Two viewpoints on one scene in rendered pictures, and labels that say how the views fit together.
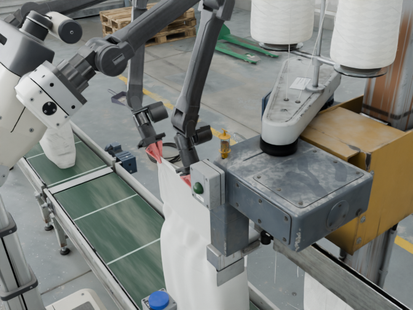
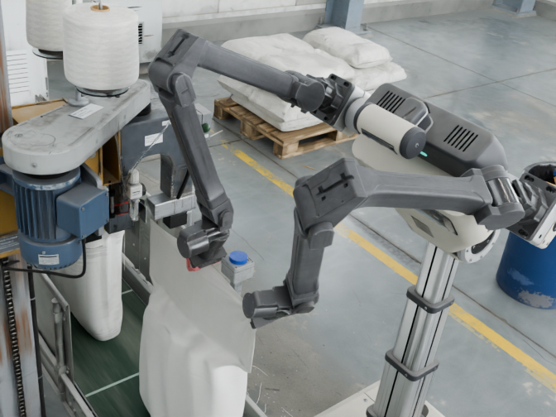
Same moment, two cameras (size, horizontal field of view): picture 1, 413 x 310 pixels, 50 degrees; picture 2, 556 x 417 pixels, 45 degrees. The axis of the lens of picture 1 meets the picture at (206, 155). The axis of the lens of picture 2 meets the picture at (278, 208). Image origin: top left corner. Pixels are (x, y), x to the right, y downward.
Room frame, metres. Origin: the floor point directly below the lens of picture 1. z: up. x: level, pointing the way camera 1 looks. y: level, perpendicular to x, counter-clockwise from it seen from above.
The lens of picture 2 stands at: (2.69, 0.05, 2.12)
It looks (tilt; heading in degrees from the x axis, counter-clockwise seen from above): 31 degrees down; 173
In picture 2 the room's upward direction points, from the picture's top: 7 degrees clockwise
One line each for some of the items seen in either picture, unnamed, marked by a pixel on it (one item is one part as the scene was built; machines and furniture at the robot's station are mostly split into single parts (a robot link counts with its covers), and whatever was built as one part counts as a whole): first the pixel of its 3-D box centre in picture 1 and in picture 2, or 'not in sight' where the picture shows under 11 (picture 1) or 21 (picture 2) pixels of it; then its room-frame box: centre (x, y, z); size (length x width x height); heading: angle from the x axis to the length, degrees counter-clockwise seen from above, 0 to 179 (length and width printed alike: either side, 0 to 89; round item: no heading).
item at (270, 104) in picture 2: not in sight; (299, 99); (-1.82, 0.64, 0.32); 0.66 x 0.43 x 0.15; 127
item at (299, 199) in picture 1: (285, 208); (134, 138); (0.84, -0.18, 1.21); 0.30 x 0.25 x 0.30; 35
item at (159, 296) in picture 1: (158, 301); (238, 258); (0.90, 0.16, 0.84); 0.06 x 0.06 x 0.02
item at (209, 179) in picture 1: (207, 184); (197, 122); (0.85, 0.00, 1.28); 0.08 x 0.05 x 0.09; 35
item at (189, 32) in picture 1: (149, 33); not in sight; (6.89, 0.82, 0.07); 1.20 x 0.82 x 0.14; 123
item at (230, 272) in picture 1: (225, 267); (179, 215); (0.89, -0.04, 0.98); 0.09 x 0.05 x 0.05; 125
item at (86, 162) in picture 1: (28, 123); not in sight; (3.22, 1.42, 0.33); 2.21 x 0.39 x 0.09; 35
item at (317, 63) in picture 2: not in sight; (305, 67); (-1.82, 0.65, 0.56); 0.66 x 0.42 x 0.15; 125
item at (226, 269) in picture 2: (160, 309); (237, 266); (0.90, 0.16, 0.81); 0.08 x 0.08 x 0.06; 35
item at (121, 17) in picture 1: (147, 15); not in sight; (6.86, 0.82, 0.36); 1.20 x 0.82 x 0.14; 121
